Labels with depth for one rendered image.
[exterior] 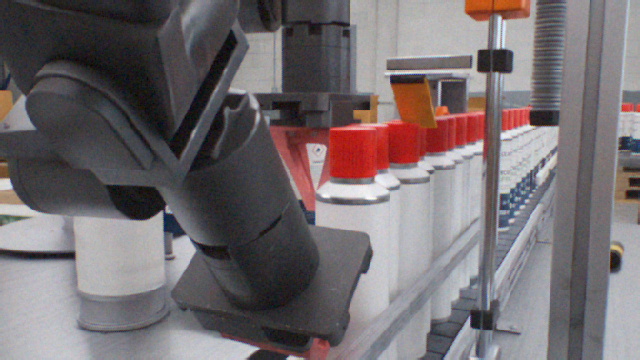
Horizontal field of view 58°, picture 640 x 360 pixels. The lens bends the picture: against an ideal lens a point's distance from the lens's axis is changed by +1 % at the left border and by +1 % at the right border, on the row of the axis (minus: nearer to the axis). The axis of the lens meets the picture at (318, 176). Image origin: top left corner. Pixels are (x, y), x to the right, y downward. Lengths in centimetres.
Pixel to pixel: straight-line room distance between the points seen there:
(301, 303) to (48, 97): 17
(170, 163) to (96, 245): 39
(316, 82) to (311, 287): 20
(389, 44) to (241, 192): 799
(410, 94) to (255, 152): 26
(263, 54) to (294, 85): 846
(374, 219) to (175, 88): 22
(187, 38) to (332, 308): 16
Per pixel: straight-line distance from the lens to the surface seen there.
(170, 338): 58
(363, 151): 38
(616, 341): 76
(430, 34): 817
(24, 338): 63
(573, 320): 57
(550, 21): 66
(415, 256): 48
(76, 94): 19
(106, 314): 61
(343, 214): 37
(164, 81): 18
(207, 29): 21
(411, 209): 47
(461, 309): 65
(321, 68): 46
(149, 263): 60
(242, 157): 24
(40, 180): 30
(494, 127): 45
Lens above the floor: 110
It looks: 8 degrees down
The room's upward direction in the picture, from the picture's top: straight up
